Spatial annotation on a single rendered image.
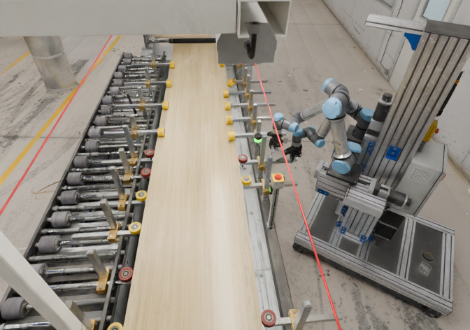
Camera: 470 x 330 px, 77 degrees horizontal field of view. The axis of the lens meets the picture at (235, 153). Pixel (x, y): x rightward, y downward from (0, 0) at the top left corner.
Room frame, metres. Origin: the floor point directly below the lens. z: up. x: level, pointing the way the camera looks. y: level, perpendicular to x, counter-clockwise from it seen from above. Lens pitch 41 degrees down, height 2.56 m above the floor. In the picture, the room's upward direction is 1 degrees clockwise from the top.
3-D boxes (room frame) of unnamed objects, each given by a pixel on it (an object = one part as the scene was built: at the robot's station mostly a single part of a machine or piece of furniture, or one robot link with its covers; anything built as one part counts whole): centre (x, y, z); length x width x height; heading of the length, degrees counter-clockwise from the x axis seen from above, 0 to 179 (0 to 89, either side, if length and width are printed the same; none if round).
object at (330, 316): (0.62, -0.39, 0.82); 0.43 x 0.03 x 0.04; 96
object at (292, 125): (1.76, -0.40, 1.31); 0.11 x 0.11 x 0.08; 53
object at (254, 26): (0.53, -0.02, 2.37); 0.11 x 0.02 x 0.08; 4
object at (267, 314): (0.60, -0.20, 0.85); 0.08 x 0.08 x 0.11
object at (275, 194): (1.31, -0.28, 0.93); 0.05 x 0.04 x 0.45; 6
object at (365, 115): (2.03, -1.06, 1.21); 0.13 x 0.12 x 0.14; 26
